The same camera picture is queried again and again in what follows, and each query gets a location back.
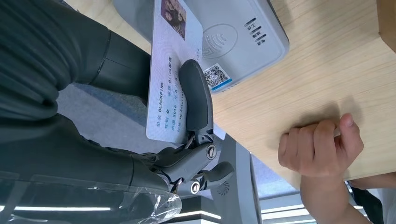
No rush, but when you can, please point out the person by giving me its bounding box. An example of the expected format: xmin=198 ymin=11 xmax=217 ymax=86
xmin=277 ymin=112 xmax=396 ymax=224

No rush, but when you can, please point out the grey card reader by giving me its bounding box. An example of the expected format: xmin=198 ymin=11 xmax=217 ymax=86
xmin=113 ymin=0 xmax=290 ymax=93

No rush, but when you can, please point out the grey display platform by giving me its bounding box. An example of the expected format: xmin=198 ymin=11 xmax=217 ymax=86
xmin=161 ymin=197 xmax=223 ymax=224

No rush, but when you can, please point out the cardboard organizer box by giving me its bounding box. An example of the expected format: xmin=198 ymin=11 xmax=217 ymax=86
xmin=376 ymin=0 xmax=396 ymax=54

